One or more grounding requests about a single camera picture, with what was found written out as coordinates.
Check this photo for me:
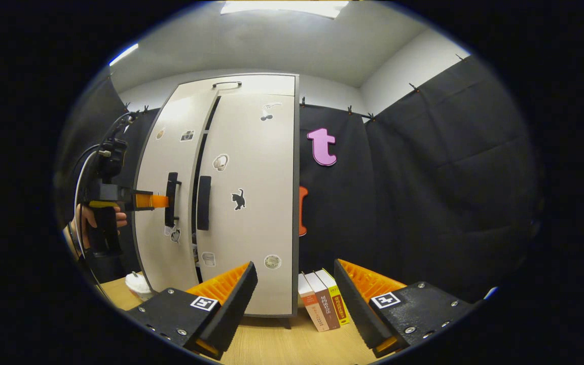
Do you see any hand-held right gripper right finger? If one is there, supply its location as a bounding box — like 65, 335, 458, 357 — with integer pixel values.
334, 259, 475, 358

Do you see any white shoe cabinet door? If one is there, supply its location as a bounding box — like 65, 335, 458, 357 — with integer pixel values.
134, 94, 220, 294
196, 93, 296, 316

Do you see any black backdrop cloth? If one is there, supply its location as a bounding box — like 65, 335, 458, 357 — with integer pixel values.
54, 55, 543, 305

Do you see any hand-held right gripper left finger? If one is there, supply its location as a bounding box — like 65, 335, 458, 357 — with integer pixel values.
125, 261, 259, 361

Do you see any brown red book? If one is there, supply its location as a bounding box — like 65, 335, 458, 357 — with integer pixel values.
305, 271, 342, 330

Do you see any white and red book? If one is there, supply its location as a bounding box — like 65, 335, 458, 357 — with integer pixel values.
298, 273, 331, 333

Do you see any small ceiling light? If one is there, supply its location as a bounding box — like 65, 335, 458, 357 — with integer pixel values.
108, 43, 139, 66

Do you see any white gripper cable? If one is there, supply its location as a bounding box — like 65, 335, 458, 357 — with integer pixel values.
73, 150, 101, 259

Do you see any large ceiling light panel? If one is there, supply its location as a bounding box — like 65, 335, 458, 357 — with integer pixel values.
220, 0, 349, 20

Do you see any yellow book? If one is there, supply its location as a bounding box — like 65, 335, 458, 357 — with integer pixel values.
317, 269, 351, 326

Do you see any white shoe cabinet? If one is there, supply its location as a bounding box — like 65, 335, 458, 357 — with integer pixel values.
132, 74, 301, 330

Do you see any white cabinet drawer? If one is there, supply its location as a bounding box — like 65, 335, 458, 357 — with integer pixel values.
168, 74, 297, 102

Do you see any white round object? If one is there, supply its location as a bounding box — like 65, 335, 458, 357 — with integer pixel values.
125, 272, 156, 301

